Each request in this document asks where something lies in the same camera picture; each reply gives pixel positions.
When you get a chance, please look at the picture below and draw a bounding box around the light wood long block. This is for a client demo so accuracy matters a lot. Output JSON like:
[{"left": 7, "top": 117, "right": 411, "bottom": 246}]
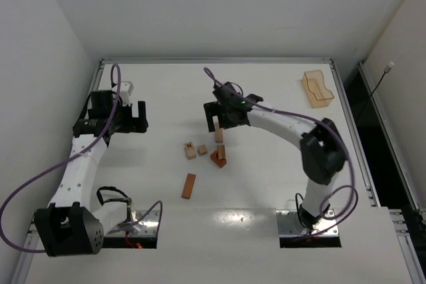
[{"left": 214, "top": 122, "right": 224, "bottom": 143}]

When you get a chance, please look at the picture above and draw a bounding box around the red-brown long block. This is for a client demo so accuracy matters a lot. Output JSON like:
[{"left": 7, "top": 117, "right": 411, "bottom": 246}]
[{"left": 181, "top": 174, "right": 196, "bottom": 200}]

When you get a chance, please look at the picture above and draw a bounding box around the clear orange plastic box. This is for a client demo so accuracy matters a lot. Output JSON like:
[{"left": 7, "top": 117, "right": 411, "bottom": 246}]
[{"left": 301, "top": 70, "right": 334, "bottom": 108}]

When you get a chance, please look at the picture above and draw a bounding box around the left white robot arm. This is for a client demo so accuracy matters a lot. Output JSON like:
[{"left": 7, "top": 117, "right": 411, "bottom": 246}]
[{"left": 34, "top": 82, "right": 148, "bottom": 257}]

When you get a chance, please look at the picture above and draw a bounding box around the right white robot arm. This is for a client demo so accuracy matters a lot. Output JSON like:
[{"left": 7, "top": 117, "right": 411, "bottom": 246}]
[{"left": 204, "top": 82, "right": 347, "bottom": 230}]

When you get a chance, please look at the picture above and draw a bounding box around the dark-topped wood block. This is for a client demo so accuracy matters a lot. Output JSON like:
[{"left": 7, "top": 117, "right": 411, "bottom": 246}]
[{"left": 217, "top": 145, "right": 226, "bottom": 160}]

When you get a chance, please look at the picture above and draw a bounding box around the light wood cube block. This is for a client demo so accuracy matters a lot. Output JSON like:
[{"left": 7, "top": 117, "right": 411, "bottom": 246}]
[{"left": 186, "top": 149, "right": 196, "bottom": 160}]

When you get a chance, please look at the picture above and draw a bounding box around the red-brown arch block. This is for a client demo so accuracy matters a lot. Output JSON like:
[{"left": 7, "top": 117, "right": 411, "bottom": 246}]
[{"left": 210, "top": 151, "right": 227, "bottom": 168}]

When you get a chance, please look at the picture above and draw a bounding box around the small plain wood cube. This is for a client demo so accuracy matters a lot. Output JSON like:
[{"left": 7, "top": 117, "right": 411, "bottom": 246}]
[{"left": 198, "top": 145, "right": 208, "bottom": 156}]

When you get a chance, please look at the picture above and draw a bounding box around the wood cube letter N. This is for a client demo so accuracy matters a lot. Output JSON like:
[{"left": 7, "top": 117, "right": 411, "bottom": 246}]
[{"left": 184, "top": 142, "right": 194, "bottom": 151}]

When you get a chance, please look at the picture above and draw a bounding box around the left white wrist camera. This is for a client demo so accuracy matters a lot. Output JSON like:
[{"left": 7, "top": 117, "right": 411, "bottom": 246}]
[{"left": 119, "top": 81, "right": 134, "bottom": 106}]

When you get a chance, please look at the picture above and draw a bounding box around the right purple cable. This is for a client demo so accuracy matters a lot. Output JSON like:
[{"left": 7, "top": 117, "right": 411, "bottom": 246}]
[{"left": 203, "top": 67, "right": 359, "bottom": 241}]

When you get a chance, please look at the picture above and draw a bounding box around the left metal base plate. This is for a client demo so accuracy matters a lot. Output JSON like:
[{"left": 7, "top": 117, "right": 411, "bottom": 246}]
[{"left": 108, "top": 210, "right": 162, "bottom": 237}]

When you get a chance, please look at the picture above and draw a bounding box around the metal base plate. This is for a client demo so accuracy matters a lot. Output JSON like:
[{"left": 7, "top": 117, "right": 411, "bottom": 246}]
[
  {"left": 276, "top": 210, "right": 339, "bottom": 239},
  {"left": 108, "top": 210, "right": 162, "bottom": 237}
]

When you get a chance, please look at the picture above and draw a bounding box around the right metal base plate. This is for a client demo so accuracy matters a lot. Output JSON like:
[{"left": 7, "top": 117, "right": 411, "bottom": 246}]
[{"left": 276, "top": 210, "right": 339, "bottom": 239}]

